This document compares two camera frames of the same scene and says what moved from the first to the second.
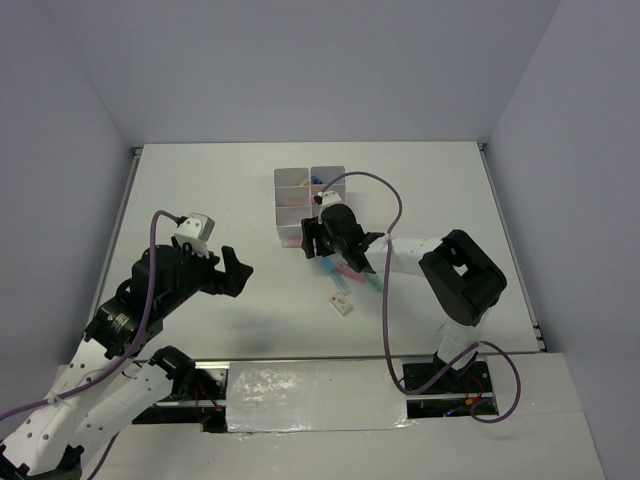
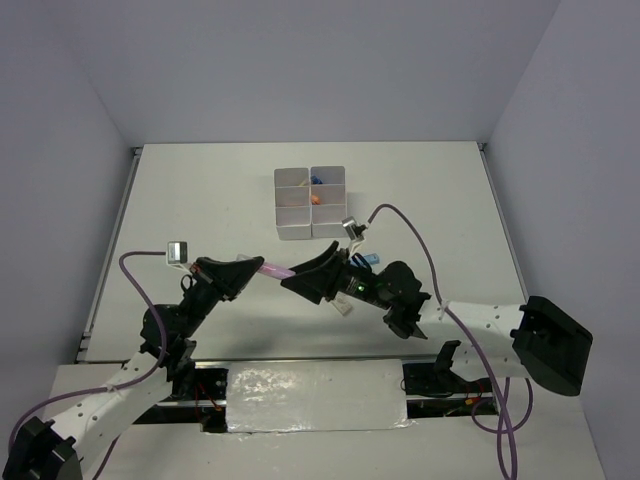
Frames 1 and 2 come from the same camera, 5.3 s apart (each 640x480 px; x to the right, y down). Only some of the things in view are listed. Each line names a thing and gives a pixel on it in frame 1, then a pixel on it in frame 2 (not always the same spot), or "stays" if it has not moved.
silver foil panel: x=313 y=396 stays
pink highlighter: x=293 y=242 to x=270 y=269
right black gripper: x=313 y=229 to x=322 y=281
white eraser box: x=342 y=305 stays
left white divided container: x=293 y=203 stays
